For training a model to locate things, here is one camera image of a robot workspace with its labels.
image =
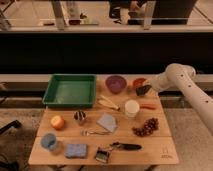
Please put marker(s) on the orange fruit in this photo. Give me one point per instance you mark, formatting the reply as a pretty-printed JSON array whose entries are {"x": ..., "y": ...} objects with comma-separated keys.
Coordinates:
[{"x": 57, "y": 122}]

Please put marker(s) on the white lidded jar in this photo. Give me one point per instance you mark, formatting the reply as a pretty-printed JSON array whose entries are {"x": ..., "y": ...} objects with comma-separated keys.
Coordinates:
[{"x": 131, "y": 108}]

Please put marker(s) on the orange carrot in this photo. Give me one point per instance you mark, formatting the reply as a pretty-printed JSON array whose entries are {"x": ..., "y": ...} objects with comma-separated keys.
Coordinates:
[{"x": 148, "y": 106}]

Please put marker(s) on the blue folded cloth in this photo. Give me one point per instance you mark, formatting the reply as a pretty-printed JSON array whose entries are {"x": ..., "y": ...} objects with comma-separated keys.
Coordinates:
[{"x": 108, "y": 122}]

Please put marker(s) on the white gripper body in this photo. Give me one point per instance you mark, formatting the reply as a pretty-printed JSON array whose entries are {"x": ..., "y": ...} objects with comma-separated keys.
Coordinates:
[{"x": 160, "y": 82}]

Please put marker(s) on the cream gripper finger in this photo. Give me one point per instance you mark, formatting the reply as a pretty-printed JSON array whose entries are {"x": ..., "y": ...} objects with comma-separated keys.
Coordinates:
[{"x": 146, "y": 82}]

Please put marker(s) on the blue sponge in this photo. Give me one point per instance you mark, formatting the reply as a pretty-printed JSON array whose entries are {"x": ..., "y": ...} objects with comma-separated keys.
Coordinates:
[{"x": 75, "y": 151}]

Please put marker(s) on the person in background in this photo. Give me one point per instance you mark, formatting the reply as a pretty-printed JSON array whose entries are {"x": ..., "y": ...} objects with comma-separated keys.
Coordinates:
[{"x": 134, "y": 8}]

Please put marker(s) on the green plastic tray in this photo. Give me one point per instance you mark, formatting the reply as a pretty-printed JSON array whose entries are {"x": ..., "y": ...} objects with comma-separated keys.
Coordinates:
[{"x": 70, "y": 91}]

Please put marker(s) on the red bowl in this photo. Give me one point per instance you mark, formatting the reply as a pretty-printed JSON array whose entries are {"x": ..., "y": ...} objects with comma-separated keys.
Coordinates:
[{"x": 138, "y": 83}]

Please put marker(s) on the red grape bunch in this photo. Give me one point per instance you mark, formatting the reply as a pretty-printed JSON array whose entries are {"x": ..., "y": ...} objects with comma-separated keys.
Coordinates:
[{"x": 148, "y": 128}]

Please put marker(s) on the black eraser block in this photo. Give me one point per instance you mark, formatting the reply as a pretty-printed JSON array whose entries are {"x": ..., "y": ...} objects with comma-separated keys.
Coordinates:
[{"x": 140, "y": 91}]

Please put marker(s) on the blue lidded cup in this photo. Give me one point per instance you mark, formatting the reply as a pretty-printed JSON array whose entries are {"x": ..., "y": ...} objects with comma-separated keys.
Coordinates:
[{"x": 49, "y": 142}]

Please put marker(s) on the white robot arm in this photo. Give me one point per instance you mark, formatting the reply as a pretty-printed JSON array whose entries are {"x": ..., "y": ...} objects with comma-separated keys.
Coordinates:
[{"x": 180, "y": 76}]

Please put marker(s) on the purple bowl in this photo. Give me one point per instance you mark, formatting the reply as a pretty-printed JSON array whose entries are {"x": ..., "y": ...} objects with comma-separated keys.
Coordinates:
[{"x": 115, "y": 83}]

